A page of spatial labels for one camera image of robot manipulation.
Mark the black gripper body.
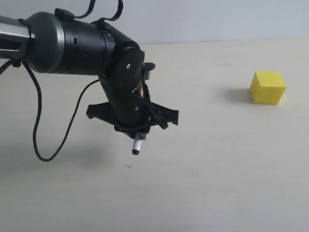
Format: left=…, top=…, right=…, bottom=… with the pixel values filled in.
left=86, top=102, right=179, bottom=134

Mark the black and white marker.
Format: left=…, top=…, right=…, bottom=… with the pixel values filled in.
left=132, top=134, right=143, bottom=155

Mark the yellow cube block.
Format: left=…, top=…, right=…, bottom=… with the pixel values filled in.
left=250, top=71, right=286, bottom=105

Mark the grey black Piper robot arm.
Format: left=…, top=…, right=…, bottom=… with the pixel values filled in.
left=0, top=9, right=179, bottom=138

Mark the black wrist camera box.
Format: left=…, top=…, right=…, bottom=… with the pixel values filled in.
left=141, top=62, right=155, bottom=82

